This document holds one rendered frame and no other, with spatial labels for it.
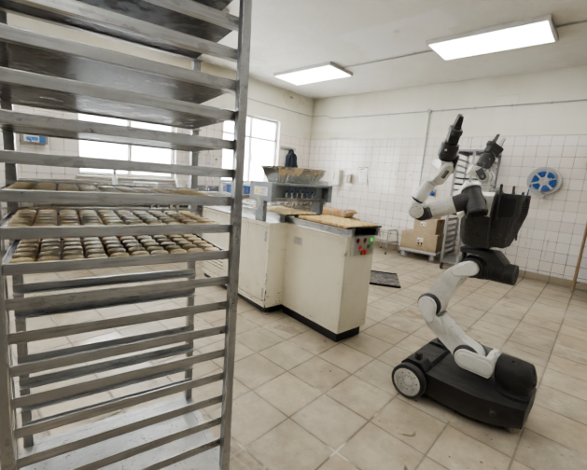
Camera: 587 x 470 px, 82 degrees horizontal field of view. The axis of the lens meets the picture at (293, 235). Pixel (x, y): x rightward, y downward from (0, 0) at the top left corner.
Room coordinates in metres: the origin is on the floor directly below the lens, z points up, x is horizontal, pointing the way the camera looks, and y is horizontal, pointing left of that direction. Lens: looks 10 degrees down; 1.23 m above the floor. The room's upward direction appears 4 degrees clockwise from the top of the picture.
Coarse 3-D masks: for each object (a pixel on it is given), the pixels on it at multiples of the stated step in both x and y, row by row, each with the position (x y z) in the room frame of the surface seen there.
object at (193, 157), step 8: (192, 64) 1.46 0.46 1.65; (200, 64) 1.47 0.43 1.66; (192, 152) 1.46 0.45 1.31; (192, 160) 1.46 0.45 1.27; (192, 176) 1.46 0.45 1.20; (192, 184) 1.46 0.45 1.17; (192, 208) 1.46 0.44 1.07; (192, 264) 1.46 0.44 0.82; (192, 304) 1.47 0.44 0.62; (192, 320) 1.47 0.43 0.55; (192, 352) 1.47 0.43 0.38; (184, 392) 1.47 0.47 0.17
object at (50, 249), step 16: (32, 240) 1.06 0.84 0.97; (48, 240) 1.07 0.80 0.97; (64, 240) 1.09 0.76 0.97; (80, 240) 1.19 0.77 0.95; (96, 240) 1.13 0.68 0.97; (112, 240) 1.16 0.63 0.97; (128, 240) 1.16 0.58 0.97; (144, 240) 1.18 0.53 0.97; (160, 240) 1.21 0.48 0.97; (176, 240) 1.23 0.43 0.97; (192, 240) 1.26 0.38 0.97; (16, 256) 0.87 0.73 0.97; (32, 256) 0.89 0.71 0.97; (48, 256) 0.88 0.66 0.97; (64, 256) 0.90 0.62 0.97; (80, 256) 0.91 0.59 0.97; (96, 256) 0.92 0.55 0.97; (112, 256) 0.95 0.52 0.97
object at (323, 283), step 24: (288, 240) 2.89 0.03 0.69; (312, 240) 2.67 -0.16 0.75; (336, 240) 2.47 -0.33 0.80; (288, 264) 2.87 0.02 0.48; (312, 264) 2.65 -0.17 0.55; (336, 264) 2.45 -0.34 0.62; (360, 264) 2.52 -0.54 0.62; (288, 288) 2.85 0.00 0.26; (312, 288) 2.63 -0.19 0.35; (336, 288) 2.43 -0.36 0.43; (360, 288) 2.54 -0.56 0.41; (288, 312) 2.88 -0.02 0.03; (312, 312) 2.61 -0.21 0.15; (336, 312) 2.42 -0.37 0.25; (360, 312) 2.57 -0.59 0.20; (336, 336) 2.44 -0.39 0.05
